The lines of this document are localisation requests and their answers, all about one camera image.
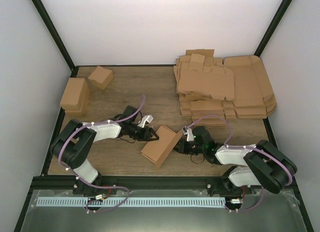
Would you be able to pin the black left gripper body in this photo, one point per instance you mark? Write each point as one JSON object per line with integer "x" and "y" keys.
{"x": 140, "y": 136}

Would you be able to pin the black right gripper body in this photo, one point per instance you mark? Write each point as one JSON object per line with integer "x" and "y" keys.
{"x": 188, "y": 150}

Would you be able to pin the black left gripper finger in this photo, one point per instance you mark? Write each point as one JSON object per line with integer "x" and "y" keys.
{"x": 151, "y": 132}
{"x": 153, "y": 138}

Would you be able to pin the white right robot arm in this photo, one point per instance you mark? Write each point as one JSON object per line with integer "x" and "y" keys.
{"x": 260, "y": 164}

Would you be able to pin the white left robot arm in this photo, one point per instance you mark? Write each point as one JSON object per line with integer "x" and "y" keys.
{"x": 73, "y": 144}

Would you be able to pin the small folded cardboard box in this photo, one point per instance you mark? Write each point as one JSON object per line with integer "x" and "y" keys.
{"x": 101, "y": 77}

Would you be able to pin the tall folded cardboard box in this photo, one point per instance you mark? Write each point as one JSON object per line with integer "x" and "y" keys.
{"x": 75, "y": 97}

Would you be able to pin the stack of flat cardboard sheets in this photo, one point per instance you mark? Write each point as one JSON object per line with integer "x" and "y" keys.
{"x": 205, "y": 87}

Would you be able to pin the large flat cardboard sheet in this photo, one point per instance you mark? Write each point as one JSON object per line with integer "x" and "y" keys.
{"x": 254, "y": 95}

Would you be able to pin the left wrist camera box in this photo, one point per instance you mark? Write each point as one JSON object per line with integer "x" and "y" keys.
{"x": 145, "y": 120}

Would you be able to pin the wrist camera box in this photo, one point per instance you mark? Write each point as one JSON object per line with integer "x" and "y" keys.
{"x": 188, "y": 132}
{"x": 145, "y": 120}

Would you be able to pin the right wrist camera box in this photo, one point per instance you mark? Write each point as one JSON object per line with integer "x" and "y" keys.
{"x": 188, "y": 132}

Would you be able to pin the black aluminium frame rail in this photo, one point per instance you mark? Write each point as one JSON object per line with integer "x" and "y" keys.
{"x": 212, "y": 185}

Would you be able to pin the light blue slotted cable duct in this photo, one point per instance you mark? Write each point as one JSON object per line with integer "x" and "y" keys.
{"x": 146, "y": 202}

